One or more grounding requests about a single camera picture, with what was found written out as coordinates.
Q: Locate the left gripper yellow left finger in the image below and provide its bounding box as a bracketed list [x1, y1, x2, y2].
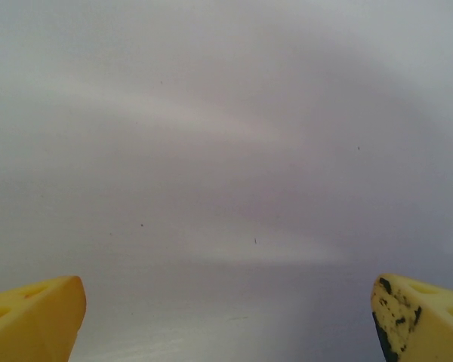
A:
[0, 275, 88, 362]

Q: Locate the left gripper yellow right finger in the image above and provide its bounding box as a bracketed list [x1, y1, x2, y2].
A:
[370, 273, 453, 362]

